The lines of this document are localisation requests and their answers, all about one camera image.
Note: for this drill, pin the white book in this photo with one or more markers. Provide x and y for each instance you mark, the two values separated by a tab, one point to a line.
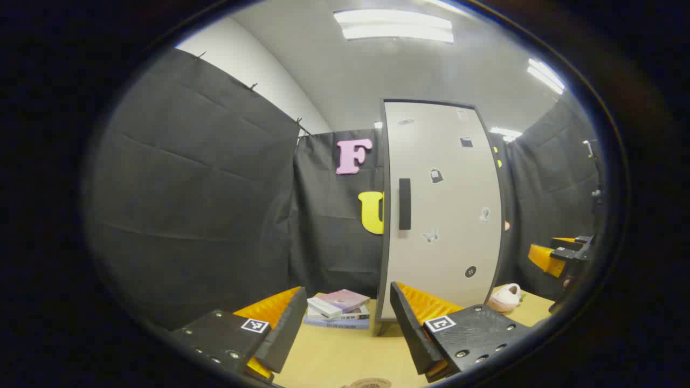
323	307

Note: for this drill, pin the pink plush slipper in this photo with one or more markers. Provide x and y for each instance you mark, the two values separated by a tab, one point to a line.
505	298

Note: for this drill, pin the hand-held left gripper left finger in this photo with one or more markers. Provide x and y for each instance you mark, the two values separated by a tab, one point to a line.
285	334

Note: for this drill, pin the pink book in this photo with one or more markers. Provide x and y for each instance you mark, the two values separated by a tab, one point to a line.
347	299

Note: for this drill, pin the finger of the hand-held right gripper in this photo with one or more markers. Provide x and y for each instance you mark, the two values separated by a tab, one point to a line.
566	242
545	260

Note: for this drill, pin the grey book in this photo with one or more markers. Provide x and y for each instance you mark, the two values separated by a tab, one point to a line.
358	312

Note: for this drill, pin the grey cabinet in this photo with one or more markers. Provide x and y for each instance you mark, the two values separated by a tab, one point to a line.
503	188

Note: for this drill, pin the large ceiling light panel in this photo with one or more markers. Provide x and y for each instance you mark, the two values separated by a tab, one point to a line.
396	26

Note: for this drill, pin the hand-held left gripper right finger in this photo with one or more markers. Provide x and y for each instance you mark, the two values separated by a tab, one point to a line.
412	334

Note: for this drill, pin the blue book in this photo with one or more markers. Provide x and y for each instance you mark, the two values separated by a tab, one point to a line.
339	324

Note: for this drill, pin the white cabinet door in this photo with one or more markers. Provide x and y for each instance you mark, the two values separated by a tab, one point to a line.
447	242

